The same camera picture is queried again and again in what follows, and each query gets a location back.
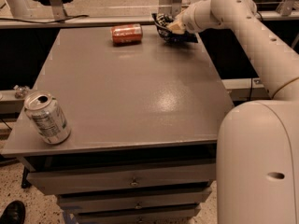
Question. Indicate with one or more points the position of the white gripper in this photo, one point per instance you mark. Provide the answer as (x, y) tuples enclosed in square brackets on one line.
[(188, 21)]

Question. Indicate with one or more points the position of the blue chip bag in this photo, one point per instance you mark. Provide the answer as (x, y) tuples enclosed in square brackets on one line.
[(161, 22)]

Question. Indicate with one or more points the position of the red coke can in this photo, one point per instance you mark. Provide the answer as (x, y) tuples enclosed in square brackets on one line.
[(126, 34)]

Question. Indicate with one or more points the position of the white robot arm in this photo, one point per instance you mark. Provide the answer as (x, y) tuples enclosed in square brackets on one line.
[(257, 166)]

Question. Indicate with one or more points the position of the silver green soda can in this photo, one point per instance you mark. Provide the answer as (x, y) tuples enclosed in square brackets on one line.
[(43, 109)]

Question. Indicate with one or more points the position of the top grey drawer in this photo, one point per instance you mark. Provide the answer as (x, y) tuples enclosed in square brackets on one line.
[(123, 177)]

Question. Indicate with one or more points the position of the grey drawer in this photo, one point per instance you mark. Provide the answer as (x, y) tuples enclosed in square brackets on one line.
[(135, 199), (138, 216), (123, 177)]

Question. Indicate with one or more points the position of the small shiny metal clamp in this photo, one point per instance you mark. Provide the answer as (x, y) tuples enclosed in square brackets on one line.
[(21, 91)]

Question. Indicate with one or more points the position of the middle grey drawer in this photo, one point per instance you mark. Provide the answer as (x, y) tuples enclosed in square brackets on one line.
[(135, 199)]

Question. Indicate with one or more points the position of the bottom grey drawer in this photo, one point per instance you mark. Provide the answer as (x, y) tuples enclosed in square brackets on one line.
[(138, 216)]

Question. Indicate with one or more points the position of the black shoe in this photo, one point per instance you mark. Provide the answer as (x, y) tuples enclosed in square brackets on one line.
[(14, 213)]

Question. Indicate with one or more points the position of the grey metal rail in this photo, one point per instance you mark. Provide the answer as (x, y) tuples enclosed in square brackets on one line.
[(74, 22)]

